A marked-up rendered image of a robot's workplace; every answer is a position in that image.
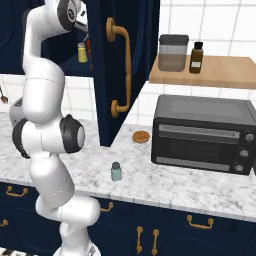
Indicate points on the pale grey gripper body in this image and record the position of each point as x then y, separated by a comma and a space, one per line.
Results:
82, 22

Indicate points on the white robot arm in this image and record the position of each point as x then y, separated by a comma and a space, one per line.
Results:
43, 96

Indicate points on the red condiment bottle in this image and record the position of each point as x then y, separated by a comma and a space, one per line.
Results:
89, 50

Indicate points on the yellow shaker bottle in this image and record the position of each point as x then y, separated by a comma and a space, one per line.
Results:
82, 54

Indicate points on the navy open cabinet door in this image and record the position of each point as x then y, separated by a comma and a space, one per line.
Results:
113, 66

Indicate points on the dark brown bottle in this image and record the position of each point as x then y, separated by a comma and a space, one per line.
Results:
196, 60

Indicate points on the teal shaker with grey cap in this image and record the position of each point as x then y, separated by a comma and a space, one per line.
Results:
116, 172

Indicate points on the navy base cabinet door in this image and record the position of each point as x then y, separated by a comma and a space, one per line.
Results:
116, 233
200, 245

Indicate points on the grey jar with dark lid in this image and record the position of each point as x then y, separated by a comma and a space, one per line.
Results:
172, 55

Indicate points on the brown hanging spoon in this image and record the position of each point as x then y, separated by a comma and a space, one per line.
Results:
3, 97

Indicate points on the brown round cookie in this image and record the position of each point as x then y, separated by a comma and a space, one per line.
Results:
141, 137

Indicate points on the black toaster oven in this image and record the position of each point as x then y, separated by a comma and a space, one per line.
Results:
200, 133

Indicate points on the navy drawer front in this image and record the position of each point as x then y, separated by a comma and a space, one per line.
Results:
216, 221
20, 196

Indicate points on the navy wall cabinet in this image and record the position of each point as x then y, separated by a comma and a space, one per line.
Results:
66, 63

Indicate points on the wooden wall shelf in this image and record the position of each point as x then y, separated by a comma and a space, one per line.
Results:
213, 71

